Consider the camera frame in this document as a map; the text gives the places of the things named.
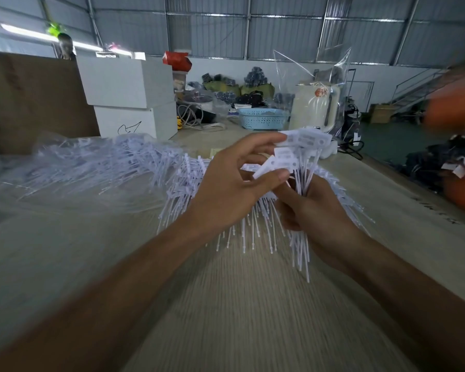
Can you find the person's left hand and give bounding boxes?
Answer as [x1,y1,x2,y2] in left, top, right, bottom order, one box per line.
[185,131,291,238]

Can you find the person's right hand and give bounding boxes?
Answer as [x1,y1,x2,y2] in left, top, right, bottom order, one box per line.
[274,175,360,268]

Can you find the single white plastic seal tag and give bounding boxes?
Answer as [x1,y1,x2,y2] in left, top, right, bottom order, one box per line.
[252,147,300,180]

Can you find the bundle of white seal tags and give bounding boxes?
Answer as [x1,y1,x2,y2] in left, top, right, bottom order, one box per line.
[277,127,334,284]

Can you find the person's right forearm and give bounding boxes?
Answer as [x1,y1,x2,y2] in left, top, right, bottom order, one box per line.
[329,234,465,372]

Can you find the person's left forearm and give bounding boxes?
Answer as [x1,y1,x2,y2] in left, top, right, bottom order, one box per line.
[0,217,233,372]

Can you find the blue plastic basket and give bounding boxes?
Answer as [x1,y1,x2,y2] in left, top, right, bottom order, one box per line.
[237,107,290,131]

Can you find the pile of green sacks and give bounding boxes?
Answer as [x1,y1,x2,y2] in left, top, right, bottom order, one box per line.
[202,80,276,98]

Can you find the fanned pile of white tags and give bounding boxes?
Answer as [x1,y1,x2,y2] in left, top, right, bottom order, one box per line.
[157,152,376,255]

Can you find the white electric kettle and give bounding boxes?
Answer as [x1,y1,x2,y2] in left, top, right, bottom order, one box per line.
[289,83,341,134]

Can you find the clear empty plastic bag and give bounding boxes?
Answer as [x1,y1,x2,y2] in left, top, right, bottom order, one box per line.
[272,47,352,113]

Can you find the white box with black scribble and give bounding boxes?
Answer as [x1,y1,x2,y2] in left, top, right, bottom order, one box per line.
[93,100,179,141]

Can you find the red box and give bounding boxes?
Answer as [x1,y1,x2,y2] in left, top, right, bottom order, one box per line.
[162,50,193,73]

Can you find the brown cardboard box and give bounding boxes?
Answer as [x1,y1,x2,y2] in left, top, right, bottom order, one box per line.
[369,104,397,124]

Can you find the large white box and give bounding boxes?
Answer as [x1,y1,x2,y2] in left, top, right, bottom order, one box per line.
[76,55,176,110]

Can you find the pile of dark clothing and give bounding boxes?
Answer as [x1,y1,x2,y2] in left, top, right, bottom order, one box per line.
[401,135,465,192]

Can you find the clear bag of white tags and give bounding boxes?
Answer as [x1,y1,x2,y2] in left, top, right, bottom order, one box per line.
[0,131,187,215]

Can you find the metal staircase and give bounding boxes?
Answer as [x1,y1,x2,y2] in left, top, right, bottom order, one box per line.
[389,67,456,113]

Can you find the brown wooden board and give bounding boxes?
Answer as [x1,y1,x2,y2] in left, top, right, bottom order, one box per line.
[0,50,101,156]

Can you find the white coiled cable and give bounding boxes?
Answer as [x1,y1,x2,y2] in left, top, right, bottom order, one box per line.
[177,104,227,132]

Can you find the black cable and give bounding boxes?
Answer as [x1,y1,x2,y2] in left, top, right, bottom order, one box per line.
[335,139,365,161]

